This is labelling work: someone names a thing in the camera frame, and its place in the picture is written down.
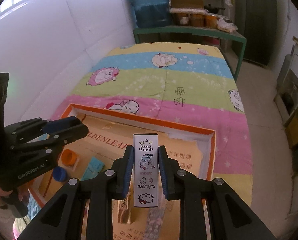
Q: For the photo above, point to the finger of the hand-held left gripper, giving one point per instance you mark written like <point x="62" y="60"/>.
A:
<point x="71" y="133"/>
<point x="56" y="126"/>

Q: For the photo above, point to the white counter cabinet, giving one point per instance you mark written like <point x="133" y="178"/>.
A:
<point x="296" y="75"/>

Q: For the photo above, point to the white cartoon lighter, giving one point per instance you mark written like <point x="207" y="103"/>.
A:
<point x="146" y="170"/>

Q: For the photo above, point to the crumpled plastic bag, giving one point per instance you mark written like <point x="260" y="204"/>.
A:
<point x="226" y="25"/>

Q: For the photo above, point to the teal patterned lighter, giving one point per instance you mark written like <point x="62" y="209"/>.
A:
<point x="92" y="168"/>

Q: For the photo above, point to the orange food container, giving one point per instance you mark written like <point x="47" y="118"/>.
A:
<point x="197" y="19"/>
<point x="181" y="18"/>
<point x="211" y="21"/>

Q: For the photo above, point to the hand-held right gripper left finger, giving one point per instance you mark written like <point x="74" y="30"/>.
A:
<point x="127" y="172"/>

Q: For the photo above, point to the orange bottle cap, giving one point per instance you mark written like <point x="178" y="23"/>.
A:
<point x="69" y="157"/>

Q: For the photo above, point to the clear glitter lighter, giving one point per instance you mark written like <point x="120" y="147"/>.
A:
<point x="154" y="223"/>

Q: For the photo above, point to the shallow orange-rimmed cardboard box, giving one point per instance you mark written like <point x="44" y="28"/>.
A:
<point x="104" y="150"/>

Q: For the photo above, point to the brown cardboard carton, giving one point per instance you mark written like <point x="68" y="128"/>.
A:
<point x="186" y="2"/>

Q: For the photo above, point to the dark refrigerator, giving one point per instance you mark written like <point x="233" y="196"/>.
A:
<point x="256" y="20"/>

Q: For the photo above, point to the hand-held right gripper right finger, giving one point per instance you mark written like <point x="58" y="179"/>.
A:
<point x="164" y="173"/>

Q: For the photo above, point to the green metal shelf rack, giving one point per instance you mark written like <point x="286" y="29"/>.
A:
<point x="189" y="31"/>

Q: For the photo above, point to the cartoon printed blanket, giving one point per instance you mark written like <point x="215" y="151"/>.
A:
<point x="164" y="85"/>

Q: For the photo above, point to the blue bottle cap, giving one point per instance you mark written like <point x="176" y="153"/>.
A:
<point x="59" y="173"/>

